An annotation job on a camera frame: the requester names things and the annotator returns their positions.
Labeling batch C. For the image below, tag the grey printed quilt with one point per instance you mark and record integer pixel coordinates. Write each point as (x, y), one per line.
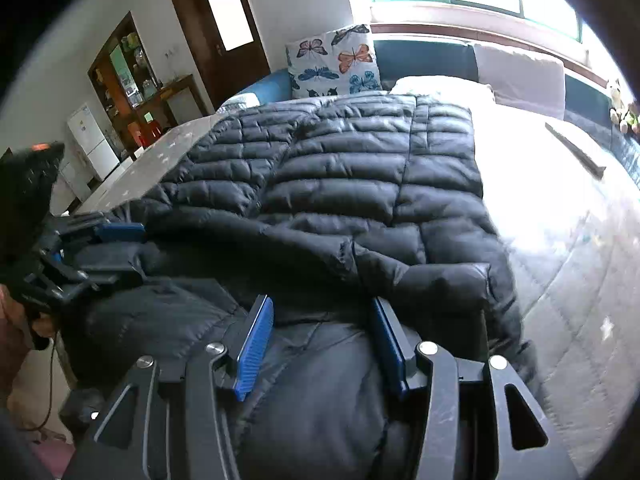
(550, 240)

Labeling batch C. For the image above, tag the black quilted down coat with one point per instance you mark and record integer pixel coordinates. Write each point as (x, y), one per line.
(350, 185)

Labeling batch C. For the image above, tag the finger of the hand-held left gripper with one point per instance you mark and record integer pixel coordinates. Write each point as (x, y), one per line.
(120, 232)
(110, 265)

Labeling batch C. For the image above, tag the pink cloth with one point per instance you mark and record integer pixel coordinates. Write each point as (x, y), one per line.
(55, 455)

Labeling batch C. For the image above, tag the butterfly print pillow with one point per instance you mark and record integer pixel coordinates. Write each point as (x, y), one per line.
(332, 62)

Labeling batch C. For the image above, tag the red plastic stool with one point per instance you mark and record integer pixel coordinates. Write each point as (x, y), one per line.
(142, 135)

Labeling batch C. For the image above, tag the grey cushion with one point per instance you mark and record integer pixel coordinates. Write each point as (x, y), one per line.
(520, 77)

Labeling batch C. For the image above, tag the white fridge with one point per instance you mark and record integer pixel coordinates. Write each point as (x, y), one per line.
(92, 140)

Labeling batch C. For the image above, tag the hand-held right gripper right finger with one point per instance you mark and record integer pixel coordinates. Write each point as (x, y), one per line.
(387, 345)

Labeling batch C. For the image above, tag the wooden cabinet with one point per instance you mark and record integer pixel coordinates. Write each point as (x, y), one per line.
(117, 75)

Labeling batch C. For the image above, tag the blue bed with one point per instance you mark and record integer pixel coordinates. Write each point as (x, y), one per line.
(425, 57)

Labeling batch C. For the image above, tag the person's left hand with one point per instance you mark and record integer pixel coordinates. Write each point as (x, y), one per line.
(12, 310)

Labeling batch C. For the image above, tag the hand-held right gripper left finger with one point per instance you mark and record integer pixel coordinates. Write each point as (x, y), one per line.
(255, 345)

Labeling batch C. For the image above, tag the person's left forearm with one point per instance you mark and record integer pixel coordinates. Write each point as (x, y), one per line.
(7, 370)

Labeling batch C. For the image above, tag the thin book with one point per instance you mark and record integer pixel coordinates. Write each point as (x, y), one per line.
(575, 150)

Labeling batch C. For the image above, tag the white pillow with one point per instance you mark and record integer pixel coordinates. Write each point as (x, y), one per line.
(440, 87)

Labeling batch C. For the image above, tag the stuffed toy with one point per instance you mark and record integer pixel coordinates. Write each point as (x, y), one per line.
(622, 105)

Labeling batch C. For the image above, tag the brown wooden door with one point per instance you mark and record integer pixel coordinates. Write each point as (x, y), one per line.
(200, 50)

